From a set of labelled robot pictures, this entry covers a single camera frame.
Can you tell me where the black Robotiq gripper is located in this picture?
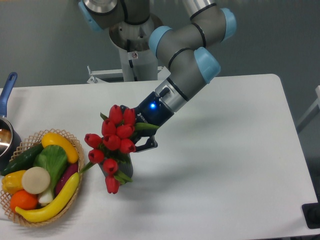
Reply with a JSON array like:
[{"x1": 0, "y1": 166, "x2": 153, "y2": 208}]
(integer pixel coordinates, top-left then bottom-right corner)
[{"x1": 120, "y1": 91, "x2": 174, "y2": 153}]

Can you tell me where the red tulip bouquet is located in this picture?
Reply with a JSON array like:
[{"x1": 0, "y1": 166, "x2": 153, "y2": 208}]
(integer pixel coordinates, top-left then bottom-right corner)
[{"x1": 80, "y1": 105, "x2": 159, "y2": 194}]

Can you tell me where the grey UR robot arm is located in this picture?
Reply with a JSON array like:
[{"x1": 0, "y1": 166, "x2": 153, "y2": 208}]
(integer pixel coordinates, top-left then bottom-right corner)
[{"x1": 78, "y1": 0, "x2": 237, "y2": 126}]

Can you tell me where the dark grey ribbed vase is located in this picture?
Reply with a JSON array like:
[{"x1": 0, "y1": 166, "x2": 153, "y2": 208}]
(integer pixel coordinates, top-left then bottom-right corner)
[{"x1": 99, "y1": 155, "x2": 133, "y2": 186}]

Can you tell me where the purple sweet potato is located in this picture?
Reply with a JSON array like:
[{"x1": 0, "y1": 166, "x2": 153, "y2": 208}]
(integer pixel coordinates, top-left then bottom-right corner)
[{"x1": 54, "y1": 163, "x2": 79, "y2": 196}]

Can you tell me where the yellow squash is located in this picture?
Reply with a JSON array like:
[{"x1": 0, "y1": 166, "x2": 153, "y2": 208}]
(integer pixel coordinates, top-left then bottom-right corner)
[{"x1": 41, "y1": 132, "x2": 79, "y2": 164}]

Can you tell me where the green bok choy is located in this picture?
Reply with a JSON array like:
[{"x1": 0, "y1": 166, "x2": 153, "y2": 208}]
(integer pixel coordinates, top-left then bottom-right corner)
[{"x1": 33, "y1": 145, "x2": 68, "y2": 207}]

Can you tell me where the woven wicker basket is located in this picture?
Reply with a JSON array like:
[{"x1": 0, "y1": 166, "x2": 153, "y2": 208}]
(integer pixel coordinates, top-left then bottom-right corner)
[{"x1": 0, "y1": 129, "x2": 85, "y2": 227}]

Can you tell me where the green cucumber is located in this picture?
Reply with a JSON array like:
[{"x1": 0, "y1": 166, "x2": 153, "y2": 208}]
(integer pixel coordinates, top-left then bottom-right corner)
[{"x1": 0, "y1": 144, "x2": 44, "y2": 176}]

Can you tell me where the yellow banana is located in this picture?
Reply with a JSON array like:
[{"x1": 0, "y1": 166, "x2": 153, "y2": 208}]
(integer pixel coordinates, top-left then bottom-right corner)
[{"x1": 15, "y1": 172, "x2": 80, "y2": 223}]

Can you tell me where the yellow bell pepper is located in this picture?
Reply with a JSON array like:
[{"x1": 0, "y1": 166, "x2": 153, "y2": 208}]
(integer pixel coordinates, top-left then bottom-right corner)
[{"x1": 1, "y1": 170, "x2": 26, "y2": 195}]

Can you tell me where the orange fruit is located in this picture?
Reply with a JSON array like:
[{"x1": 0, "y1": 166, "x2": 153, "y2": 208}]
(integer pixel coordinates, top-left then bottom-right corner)
[{"x1": 10, "y1": 190, "x2": 38, "y2": 213}]

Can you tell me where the black box at table edge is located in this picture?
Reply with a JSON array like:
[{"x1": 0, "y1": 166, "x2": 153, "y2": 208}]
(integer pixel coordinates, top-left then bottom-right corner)
[{"x1": 301, "y1": 202, "x2": 320, "y2": 229}]

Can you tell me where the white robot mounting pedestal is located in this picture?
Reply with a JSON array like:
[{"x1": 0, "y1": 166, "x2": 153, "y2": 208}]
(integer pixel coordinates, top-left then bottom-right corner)
[{"x1": 87, "y1": 13, "x2": 170, "y2": 84}]

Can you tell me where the blue handled saucepan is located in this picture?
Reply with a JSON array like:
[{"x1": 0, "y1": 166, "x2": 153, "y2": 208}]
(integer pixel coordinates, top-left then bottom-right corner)
[{"x1": 0, "y1": 72, "x2": 21, "y2": 171}]

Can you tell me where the white frame at right edge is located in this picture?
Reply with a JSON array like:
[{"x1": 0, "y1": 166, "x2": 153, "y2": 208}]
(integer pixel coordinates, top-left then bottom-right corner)
[{"x1": 296, "y1": 85, "x2": 320, "y2": 134}]

